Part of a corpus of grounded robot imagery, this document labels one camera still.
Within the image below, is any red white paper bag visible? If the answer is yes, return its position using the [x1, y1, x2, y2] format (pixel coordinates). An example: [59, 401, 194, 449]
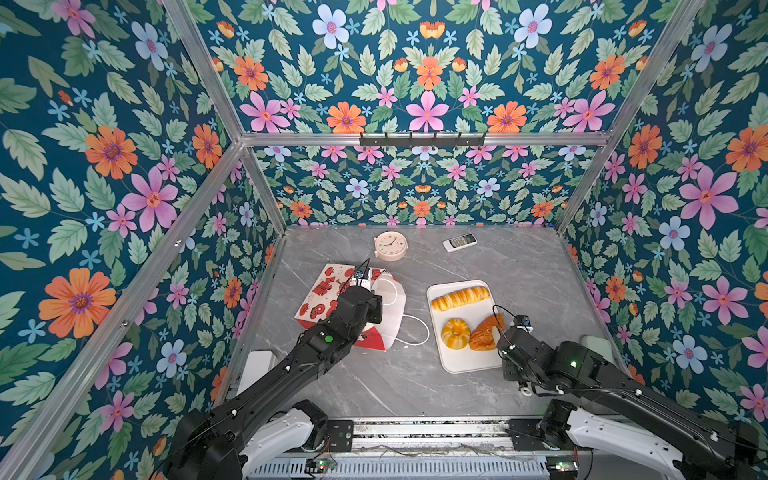
[294, 263, 427, 351]

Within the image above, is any brown croissant fake bread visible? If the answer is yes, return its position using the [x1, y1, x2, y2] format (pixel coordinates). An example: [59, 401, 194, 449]
[469, 313, 505, 352]

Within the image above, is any round bundt fake bread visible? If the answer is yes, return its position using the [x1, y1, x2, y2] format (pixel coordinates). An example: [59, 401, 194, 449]
[441, 318, 472, 350]

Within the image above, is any long yellow fake bread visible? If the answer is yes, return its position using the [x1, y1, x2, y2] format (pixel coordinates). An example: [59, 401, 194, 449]
[430, 286, 491, 312]

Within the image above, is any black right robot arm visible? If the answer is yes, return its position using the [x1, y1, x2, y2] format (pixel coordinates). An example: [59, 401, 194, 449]
[492, 327, 760, 479]

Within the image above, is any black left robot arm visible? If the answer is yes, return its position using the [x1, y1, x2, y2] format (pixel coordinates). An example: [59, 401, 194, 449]
[159, 286, 382, 479]

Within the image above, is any pink round clock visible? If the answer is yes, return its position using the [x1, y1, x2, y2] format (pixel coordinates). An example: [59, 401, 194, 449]
[374, 231, 408, 262]

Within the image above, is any white box on table edge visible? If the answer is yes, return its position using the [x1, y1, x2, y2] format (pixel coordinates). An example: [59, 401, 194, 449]
[237, 350, 277, 395]

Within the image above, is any white remote control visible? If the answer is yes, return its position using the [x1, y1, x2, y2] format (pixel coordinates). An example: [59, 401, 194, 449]
[442, 233, 478, 253]

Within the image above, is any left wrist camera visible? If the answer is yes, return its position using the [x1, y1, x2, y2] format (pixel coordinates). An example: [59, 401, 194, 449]
[352, 267, 372, 290]

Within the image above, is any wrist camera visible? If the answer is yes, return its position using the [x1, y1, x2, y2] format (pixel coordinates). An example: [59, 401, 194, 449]
[352, 267, 372, 290]
[514, 315, 533, 333]

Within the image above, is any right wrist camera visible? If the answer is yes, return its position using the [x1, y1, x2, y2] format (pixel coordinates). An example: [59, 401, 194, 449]
[514, 315, 533, 333]

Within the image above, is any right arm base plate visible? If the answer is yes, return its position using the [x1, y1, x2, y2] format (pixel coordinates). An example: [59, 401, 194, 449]
[505, 418, 557, 451]

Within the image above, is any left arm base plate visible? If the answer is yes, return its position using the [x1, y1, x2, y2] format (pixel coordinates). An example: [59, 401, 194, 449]
[311, 419, 355, 453]

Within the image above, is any black hook rail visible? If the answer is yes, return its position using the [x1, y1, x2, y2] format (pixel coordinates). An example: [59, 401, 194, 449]
[358, 132, 486, 148]

